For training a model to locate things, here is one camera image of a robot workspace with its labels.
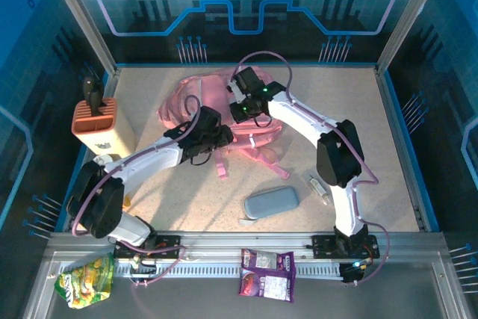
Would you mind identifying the orange cream knife block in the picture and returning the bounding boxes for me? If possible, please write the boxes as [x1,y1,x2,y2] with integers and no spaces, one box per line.
[70,96,134,159]

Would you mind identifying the green snack bag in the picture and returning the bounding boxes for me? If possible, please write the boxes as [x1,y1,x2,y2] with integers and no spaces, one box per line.
[54,253,115,310]

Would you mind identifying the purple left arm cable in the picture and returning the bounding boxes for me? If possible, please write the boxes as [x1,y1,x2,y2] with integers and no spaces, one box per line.
[70,94,202,289]

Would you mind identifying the black knife handle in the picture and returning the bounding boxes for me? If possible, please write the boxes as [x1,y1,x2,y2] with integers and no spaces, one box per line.
[81,76,105,117]

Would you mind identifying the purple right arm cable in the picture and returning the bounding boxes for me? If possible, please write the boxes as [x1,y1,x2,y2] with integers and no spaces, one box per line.
[231,51,391,286]

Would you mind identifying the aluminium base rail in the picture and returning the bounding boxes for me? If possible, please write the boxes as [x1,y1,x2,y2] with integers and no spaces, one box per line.
[48,231,447,255]

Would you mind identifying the aluminium frame post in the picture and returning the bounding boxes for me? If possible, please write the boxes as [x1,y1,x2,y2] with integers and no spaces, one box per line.
[40,0,121,75]
[374,0,452,77]

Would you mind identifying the clear glue tube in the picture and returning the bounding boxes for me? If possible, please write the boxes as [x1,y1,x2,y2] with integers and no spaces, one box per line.
[308,174,333,207]

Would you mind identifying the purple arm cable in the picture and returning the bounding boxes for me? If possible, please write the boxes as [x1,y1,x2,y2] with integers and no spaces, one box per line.
[231,51,391,286]
[70,94,202,289]

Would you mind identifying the pink backpack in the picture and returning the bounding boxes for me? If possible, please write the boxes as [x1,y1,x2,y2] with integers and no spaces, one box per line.
[156,68,291,182]

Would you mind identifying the white slotted cable duct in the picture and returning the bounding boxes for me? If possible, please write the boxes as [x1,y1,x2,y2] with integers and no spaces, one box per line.
[114,257,374,279]

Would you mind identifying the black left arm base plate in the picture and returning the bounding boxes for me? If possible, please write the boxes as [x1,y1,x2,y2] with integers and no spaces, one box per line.
[114,235,181,259]

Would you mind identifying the grey pencil case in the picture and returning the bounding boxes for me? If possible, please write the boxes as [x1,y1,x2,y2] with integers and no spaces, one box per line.
[238,185,299,226]

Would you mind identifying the purple snack packet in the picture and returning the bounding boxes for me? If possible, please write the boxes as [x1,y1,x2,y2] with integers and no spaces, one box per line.
[238,267,297,304]
[240,247,296,271]

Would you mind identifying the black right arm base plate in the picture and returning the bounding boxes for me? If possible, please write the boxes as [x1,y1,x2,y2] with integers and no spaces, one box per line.
[311,235,380,259]

